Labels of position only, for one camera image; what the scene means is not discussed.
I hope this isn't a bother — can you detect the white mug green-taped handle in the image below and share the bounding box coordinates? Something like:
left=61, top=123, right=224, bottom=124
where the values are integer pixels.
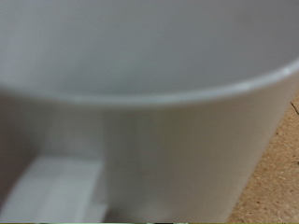
left=0, top=0, right=299, bottom=224

